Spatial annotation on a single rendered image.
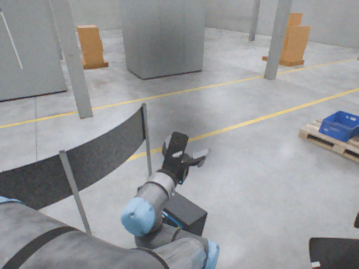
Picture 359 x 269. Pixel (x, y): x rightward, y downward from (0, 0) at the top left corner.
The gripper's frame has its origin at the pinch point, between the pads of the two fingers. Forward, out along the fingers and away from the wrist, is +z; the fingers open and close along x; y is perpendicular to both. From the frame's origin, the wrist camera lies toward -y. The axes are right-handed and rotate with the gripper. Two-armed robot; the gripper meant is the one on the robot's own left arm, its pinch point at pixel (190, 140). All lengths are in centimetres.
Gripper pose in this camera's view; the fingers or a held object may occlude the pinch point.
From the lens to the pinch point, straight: 76.0
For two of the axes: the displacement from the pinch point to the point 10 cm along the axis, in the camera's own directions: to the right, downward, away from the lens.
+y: -1.3, 8.2, 5.5
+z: 3.9, -4.7, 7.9
